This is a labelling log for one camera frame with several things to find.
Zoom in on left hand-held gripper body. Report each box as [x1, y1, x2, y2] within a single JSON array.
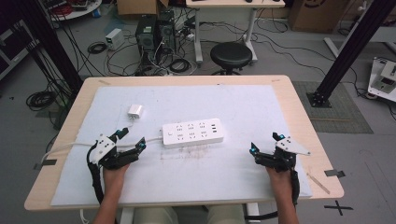
[[88, 133, 140, 171]]

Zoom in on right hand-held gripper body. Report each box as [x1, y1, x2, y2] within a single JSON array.
[[254, 135, 312, 173]]

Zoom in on white charger plug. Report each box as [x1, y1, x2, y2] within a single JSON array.
[[127, 104, 145, 119]]

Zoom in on white power strip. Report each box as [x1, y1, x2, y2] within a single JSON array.
[[162, 118, 225, 149]]

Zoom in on person's right hand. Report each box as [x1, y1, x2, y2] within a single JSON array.
[[265, 166, 294, 189]]

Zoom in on person's left hand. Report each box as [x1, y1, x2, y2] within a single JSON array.
[[102, 164, 131, 189]]

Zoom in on light wooden table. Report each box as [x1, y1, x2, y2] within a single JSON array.
[[23, 75, 346, 213]]

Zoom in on thin wooden stick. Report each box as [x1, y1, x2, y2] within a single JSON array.
[[305, 172, 332, 196]]

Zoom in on black tape piece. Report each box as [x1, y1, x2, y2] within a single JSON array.
[[33, 159, 59, 171], [323, 169, 347, 179]]

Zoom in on white foam mat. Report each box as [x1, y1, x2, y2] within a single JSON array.
[[50, 83, 313, 207]]

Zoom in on grey floor mat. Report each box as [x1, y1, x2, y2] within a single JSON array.
[[291, 80, 375, 135]]

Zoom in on person's legs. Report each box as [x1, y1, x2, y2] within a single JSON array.
[[133, 203, 248, 224]]

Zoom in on black tape cross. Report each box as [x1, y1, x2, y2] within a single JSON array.
[[323, 200, 355, 217]]

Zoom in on black round stool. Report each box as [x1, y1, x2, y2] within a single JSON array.
[[209, 41, 253, 77]]

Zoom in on white power supply box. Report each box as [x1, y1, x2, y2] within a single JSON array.
[[105, 28, 126, 51]]

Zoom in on black computer tower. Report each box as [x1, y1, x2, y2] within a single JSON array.
[[134, 14, 159, 66], [156, 9, 177, 55]]

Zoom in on white machine base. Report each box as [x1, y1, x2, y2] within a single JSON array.
[[366, 56, 396, 104]]

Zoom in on brown cardboard box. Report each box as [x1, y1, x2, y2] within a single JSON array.
[[288, 0, 351, 35], [116, 0, 170, 17]]

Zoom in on round white table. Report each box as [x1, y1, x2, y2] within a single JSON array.
[[41, 0, 104, 22]]

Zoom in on white-legged desk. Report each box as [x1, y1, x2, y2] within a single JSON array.
[[185, 0, 287, 64]]

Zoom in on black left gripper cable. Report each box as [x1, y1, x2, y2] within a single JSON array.
[[86, 144, 106, 205]]

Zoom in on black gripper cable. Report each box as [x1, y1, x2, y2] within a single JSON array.
[[244, 168, 302, 222], [86, 144, 106, 205]]

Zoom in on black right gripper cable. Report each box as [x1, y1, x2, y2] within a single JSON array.
[[244, 168, 302, 222]]

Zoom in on white power strip cable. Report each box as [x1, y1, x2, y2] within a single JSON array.
[[40, 136, 164, 164]]

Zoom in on black coiled cable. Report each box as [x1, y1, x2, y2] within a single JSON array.
[[168, 58, 192, 75], [87, 41, 108, 55], [25, 90, 59, 112]]

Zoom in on black metal stand post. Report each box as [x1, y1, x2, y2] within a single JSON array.
[[17, 0, 84, 94], [306, 0, 396, 108]]

